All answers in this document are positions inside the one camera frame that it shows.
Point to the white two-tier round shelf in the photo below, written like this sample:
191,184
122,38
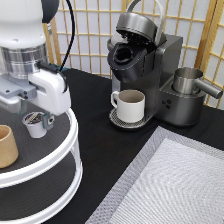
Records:
46,175

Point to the steel milk frother jug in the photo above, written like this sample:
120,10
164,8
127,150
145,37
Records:
190,81

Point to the grey woven placemat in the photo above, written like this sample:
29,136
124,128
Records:
172,180

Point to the white coffee pod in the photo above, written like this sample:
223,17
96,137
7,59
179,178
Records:
33,123

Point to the white ceramic mug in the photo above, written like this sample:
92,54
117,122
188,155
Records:
129,105

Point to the tan wooden cup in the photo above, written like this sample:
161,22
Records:
8,147

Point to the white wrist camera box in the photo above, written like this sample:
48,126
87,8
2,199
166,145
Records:
51,93

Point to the grey coffee machine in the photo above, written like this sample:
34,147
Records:
145,59

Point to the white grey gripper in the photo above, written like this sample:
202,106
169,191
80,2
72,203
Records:
14,94

